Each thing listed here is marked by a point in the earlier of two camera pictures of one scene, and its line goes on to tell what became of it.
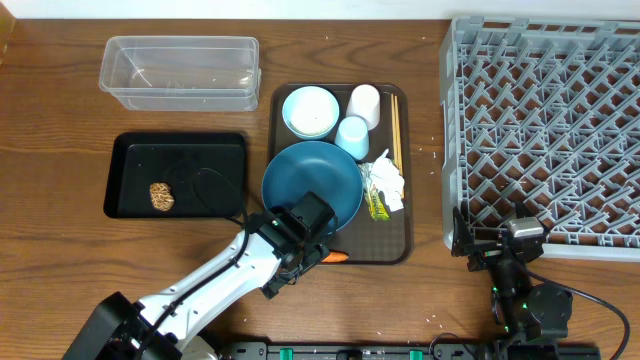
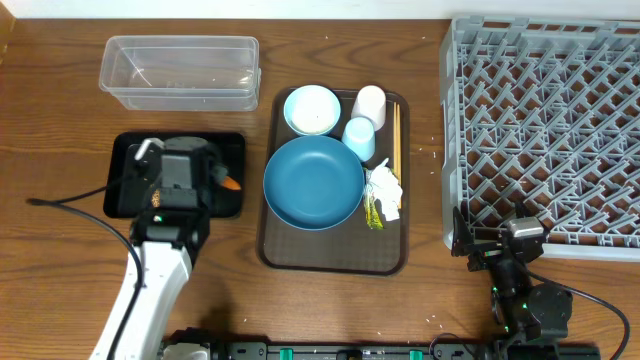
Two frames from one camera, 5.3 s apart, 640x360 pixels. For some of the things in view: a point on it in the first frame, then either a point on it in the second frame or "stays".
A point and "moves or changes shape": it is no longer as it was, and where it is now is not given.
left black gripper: (319, 253) -> (217, 170)
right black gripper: (485, 253) stays
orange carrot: (335, 257) moves or changes shape
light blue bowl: (310, 113) stays
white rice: (312, 110) stays
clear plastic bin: (181, 73) stays
